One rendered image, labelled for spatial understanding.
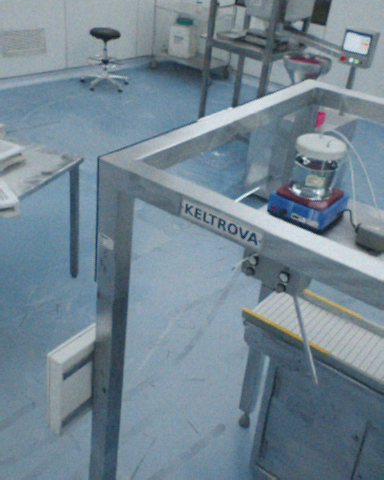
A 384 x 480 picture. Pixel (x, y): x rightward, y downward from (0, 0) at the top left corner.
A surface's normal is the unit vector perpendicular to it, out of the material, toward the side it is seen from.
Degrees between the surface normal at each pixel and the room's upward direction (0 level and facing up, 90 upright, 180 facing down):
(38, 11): 90
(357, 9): 90
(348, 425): 90
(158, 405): 0
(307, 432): 90
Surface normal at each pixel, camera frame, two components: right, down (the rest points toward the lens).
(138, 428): 0.10, -0.86
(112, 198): -0.59, 0.35
